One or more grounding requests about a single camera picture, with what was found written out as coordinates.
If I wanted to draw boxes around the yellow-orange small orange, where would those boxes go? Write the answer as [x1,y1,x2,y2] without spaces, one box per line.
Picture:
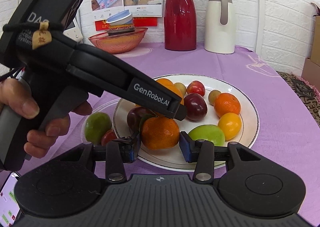
[217,113,242,141]

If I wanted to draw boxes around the orange mandarin with leaf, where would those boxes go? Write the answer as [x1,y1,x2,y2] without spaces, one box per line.
[139,115,180,150]

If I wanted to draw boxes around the person's left hand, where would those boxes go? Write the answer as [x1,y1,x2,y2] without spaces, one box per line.
[0,78,93,159]

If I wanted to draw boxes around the red small apple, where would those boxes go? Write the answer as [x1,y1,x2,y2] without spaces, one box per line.
[101,129,117,146]
[187,80,206,97]

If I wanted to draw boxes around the green apple large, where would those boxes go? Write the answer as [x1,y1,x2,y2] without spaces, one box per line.
[188,124,225,146]

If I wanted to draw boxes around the white water dispenser machine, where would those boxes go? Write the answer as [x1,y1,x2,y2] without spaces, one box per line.
[63,19,83,42]

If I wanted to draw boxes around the dark red plum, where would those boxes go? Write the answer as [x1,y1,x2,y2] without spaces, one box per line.
[126,106,157,133]
[184,93,208,121]

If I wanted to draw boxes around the white oval plate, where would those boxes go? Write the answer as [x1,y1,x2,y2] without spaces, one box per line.
[113,74,260,172]

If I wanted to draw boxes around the small mandarin on plate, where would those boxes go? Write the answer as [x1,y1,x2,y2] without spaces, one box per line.
[214,93,241,118]

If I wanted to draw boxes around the tan longan fruit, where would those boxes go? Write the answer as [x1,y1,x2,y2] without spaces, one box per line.
[208,90,221,106]
[174,83,187,96]

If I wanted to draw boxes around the orange on plate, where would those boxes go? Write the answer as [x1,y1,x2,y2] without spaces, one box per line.
[165,85,184,105]

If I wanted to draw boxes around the orange glass bowl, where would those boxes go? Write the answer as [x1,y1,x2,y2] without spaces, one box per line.
[88,27,148,54]

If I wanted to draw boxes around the blue white stacked bowls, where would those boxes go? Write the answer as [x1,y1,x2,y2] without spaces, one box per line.
[106,10,135,36]

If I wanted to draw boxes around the black smartphone lit screen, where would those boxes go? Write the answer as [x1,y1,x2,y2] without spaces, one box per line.
[0,171,21,226]

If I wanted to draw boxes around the flat cardboard box lower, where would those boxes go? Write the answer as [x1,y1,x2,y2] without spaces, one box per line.
[302,58,320,89]

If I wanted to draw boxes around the red thermos jug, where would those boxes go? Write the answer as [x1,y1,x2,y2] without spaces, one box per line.
[164,0,197,51]

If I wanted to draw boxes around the white thermos jug grey handle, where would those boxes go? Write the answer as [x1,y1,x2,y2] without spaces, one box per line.
[204,0,236,54]

